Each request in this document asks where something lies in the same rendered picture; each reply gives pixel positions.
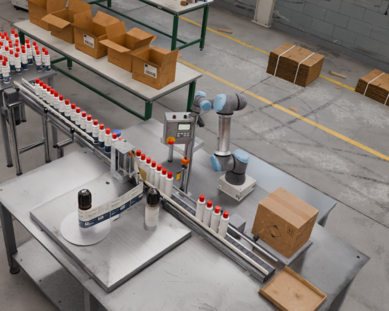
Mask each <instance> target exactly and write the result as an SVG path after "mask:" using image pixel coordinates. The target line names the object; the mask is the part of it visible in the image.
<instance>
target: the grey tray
mask: <svg viewBox="0 0 389 311"><path fill-rule="evenodd" d="M161 143H162V144H164V139H163V136H161ZM165 145H166V146H168V147H169V144H165ZM203 146H204V141H203V140H201V139H199V138H198V137H196V136H195V142H194V151H193V153H194V152H196V151H197V150H198V149H200V148H202V147H203ZM184 150H185V144H174V151H176V152H178V153H179V154H181V155H183V156H184Z"/></svg>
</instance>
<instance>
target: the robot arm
mask: <svg viewBox="0 0 389 311"><path fill-rule="evenodd" d="M247 103H248V102H247V98H246V97H245V96H244V95H242V94H218V95H217V96H216V97H215V99H206V93H205V92H203V91H197V93H196V95H195V98H194V102H193V105H192V108H191V109H189V110H190V112H191V113H192V112H195V113H196V114H198V121H197V126H198V125H199V127H203V126H204V125H205V124H204V122H203V120H202V119H201V117H200V115H199V114H200V112H201V109H202V110H204V111H208V110H210V109H214V110H215V111H216V114H217V115H218V128H217V149H216V150H215V151H214V155H212V156H211V165H212V168H213V169H214V170H215V171H216V172H221V171H227V172H226V174H225V180H226V181H227V182H228V183H230V184H231V185H235V186H240V185H243V184H244V183H245V180H246V175H245V171H246V168H247V164H248V162H249V155H248V154H247V153H246V152H244V151H242V150H235V151H234V152H233V154H231V152H230V151H229V142H230V123H231V116H232V115H233V111H238V110H242V109H244V108H245V107H246V105H247Z"/></svg>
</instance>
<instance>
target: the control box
mask: <svg viewBox="0 0 389 311"><path fill-rule="evenodd" d="M190 113H191V112H165V115H164V130H163V139H164V144H169V143H168V141H169V140H170V139H172V140H174V144H190V139H191V129H192V124H193V121H192V119H191V118H188V114H190ZM173 115H176V119H173V118H172V117H173ZM184 115H187V119H184V118H183V116H184ZM178 123H191V127H190V130H178ZM177 132H190V137H178V138H176V137H177Z"/></svg>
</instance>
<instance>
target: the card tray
mask: <svg viewBox="0 0 389 311"><path fill-rule="evenodd" d="M259 293H260V294H261V295H263V296H264V297H265V298H266V299H268V300H269V301H270V302H271V303H273V304H274V305H275V306H277V307H278V308H279V309H280V310H282V311H316V309H317V308H318V307H319V306H320V305H321V304H322V303H323V302H324V300H326V298H327V295H326V294H325V293H323V292H322V291H321V290H320V289H318V288H316V287H315V286H314V285H312V284H311V283H310V282H308V281H307V280H305V279H304V278H303V277H301V276H300V275H298V274H297V273H296V272H294V271H293V270H292V269H290V268H289V267H287V266H286V265H285V267H284V269H283V270H282V271H281V272H280V273H279V274H278V275H277V276H276V277H275V278H274V279H272V280H271V281H270V282H269V283H268V284H267V285H266V286H264V287H263V288H262V289H261V288H260V289H259Z"/></svg>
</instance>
